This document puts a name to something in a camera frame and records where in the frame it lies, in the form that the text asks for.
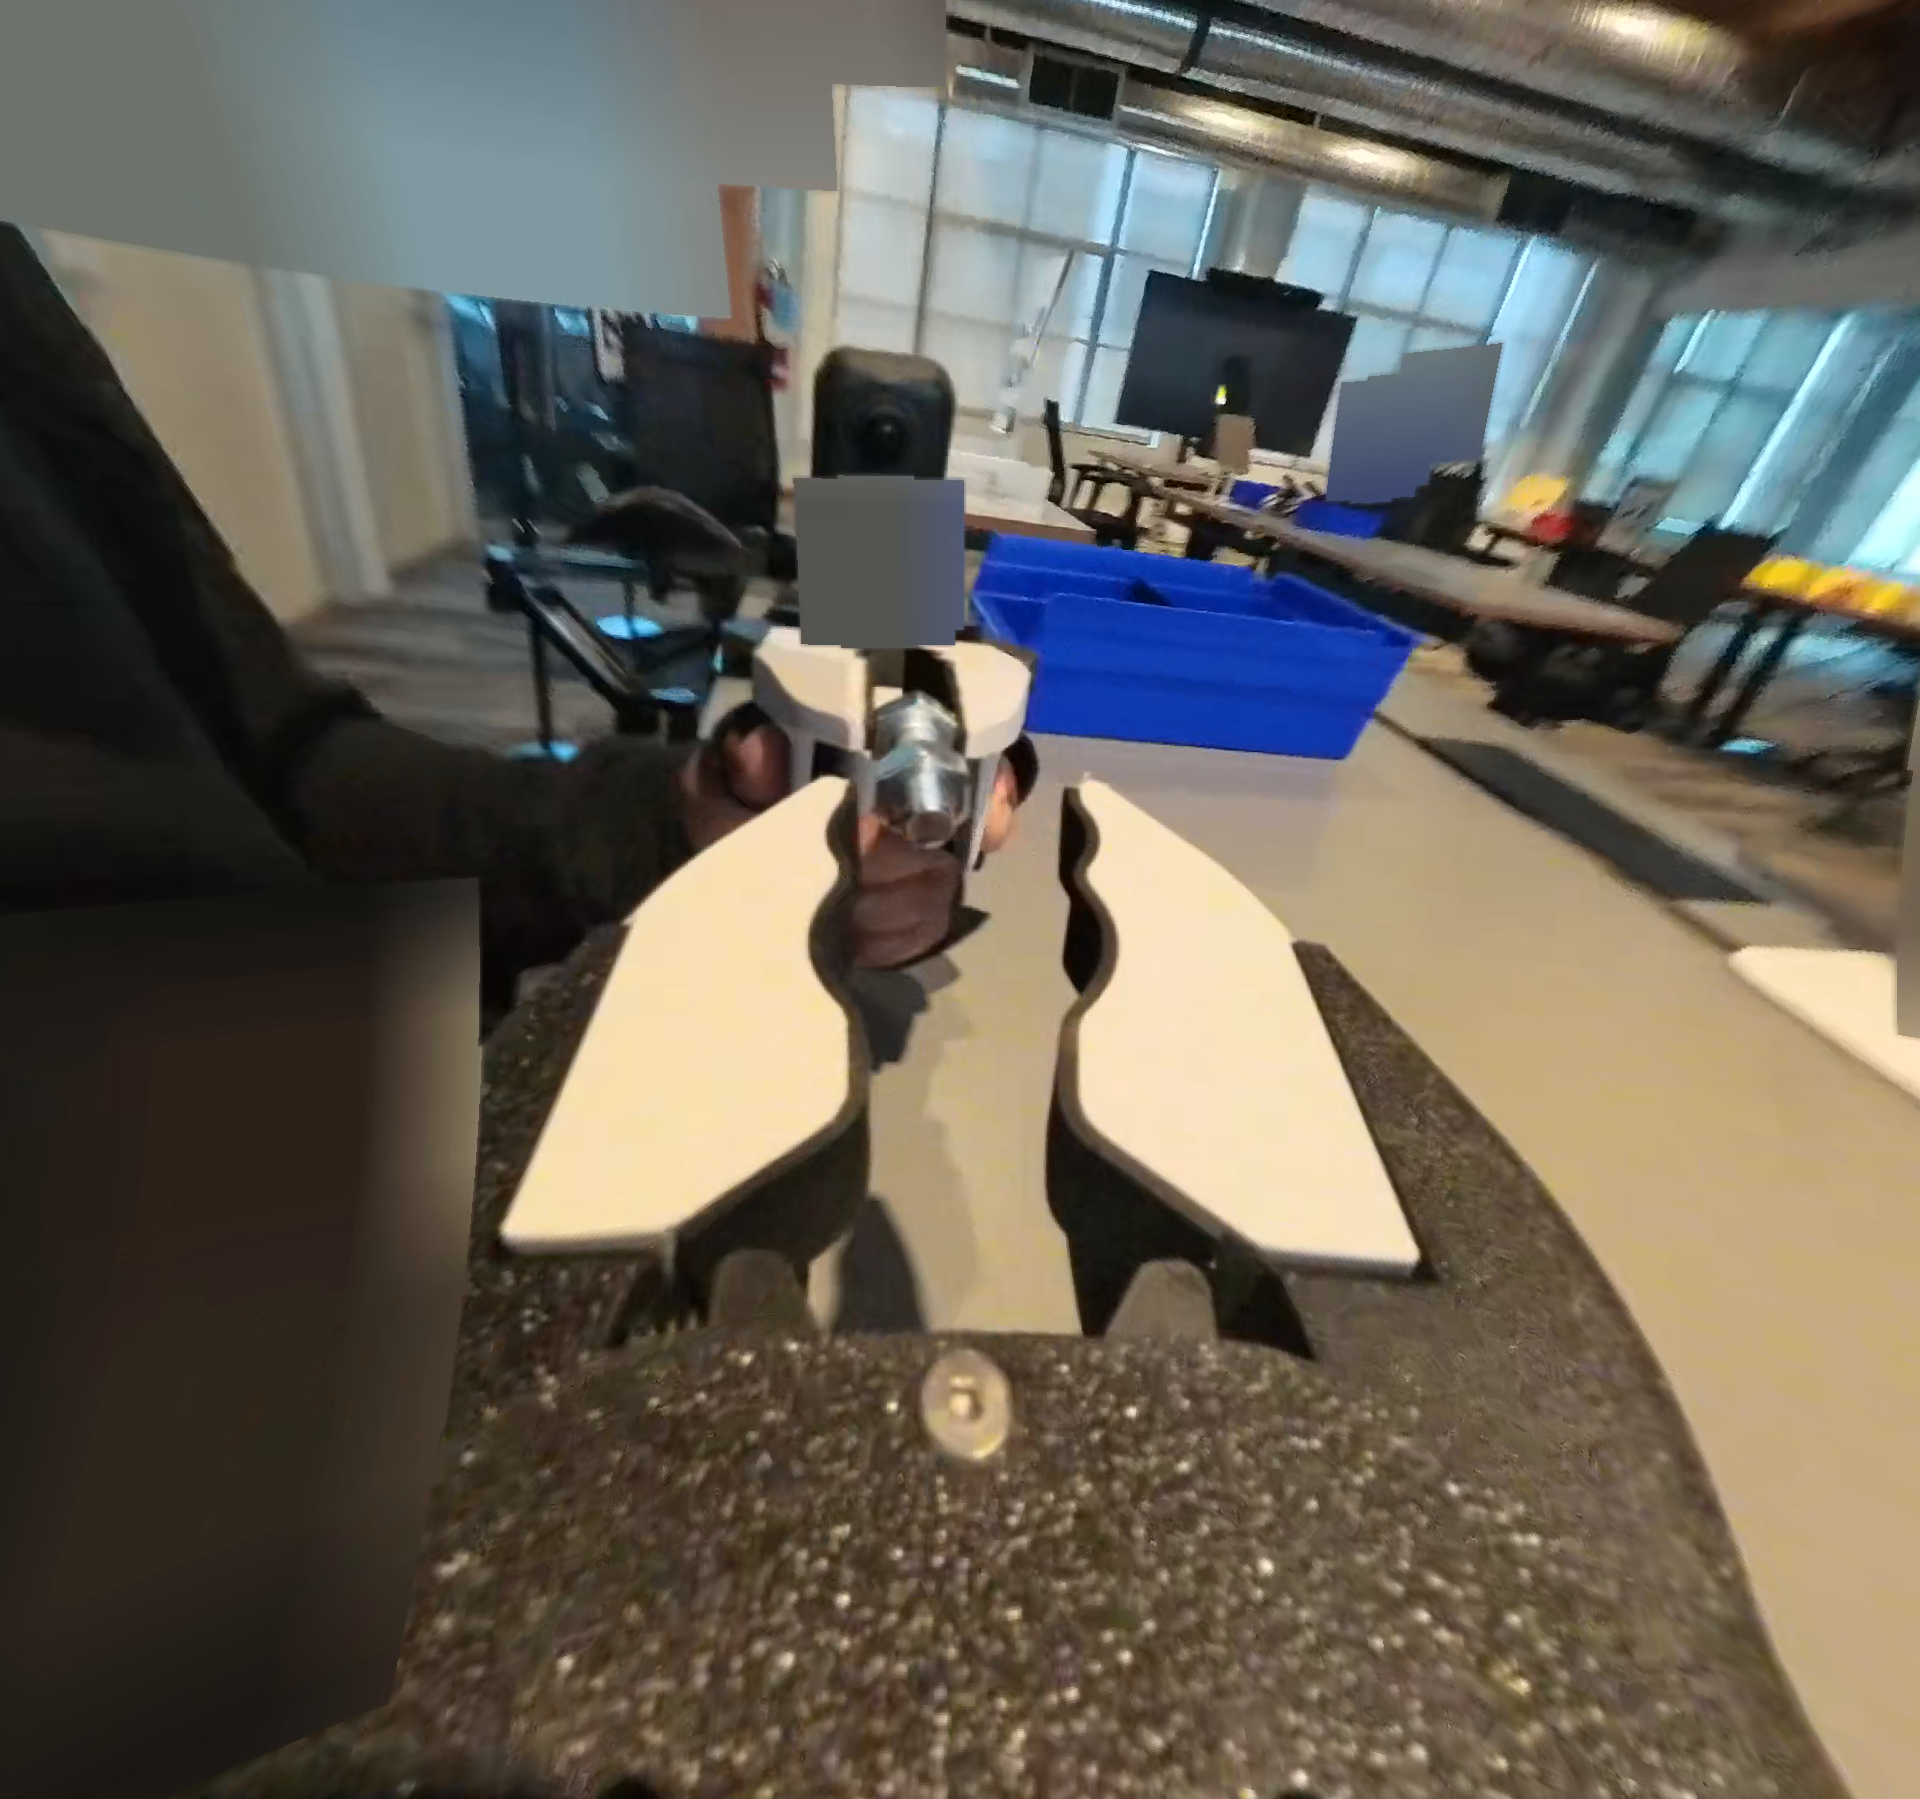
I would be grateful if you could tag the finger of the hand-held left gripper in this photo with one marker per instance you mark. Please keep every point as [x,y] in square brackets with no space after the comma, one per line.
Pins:
[993,691]
[810,691]

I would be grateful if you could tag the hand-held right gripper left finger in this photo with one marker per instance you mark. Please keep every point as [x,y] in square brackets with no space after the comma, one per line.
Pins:
[704,1049]

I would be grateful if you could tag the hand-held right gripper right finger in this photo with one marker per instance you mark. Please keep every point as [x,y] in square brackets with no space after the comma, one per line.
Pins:
[1245,1064]

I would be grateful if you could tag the silver hex bolt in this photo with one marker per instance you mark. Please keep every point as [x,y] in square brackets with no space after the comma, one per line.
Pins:
[912,722]

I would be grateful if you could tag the silver hex nut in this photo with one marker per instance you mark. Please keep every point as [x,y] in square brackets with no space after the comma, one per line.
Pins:
[928,797]

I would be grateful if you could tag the person's left forearm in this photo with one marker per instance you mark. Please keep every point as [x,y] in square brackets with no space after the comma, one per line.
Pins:
[449,808]

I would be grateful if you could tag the blue plastic bin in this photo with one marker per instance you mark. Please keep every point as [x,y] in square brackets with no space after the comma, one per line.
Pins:
[1199,674]
[1334,518]

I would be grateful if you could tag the black office chair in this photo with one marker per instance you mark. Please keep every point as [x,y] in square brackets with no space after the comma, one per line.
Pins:
[667,525]
[1101,486]

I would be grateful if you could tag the large black screen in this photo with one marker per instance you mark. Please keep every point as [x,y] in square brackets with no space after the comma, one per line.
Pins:
[1185,359]

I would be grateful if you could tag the black table mat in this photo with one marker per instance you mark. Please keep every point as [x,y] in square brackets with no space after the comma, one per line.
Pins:
[1591,808]

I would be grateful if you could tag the long wooden table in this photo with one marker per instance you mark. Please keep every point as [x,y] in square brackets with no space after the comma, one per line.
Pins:
[1501,593]

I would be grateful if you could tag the white rounded board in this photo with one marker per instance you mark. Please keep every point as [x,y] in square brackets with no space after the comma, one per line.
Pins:
[1814,998]

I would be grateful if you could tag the silver ventilation duct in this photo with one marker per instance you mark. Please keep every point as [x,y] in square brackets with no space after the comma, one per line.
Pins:
[1352,45]

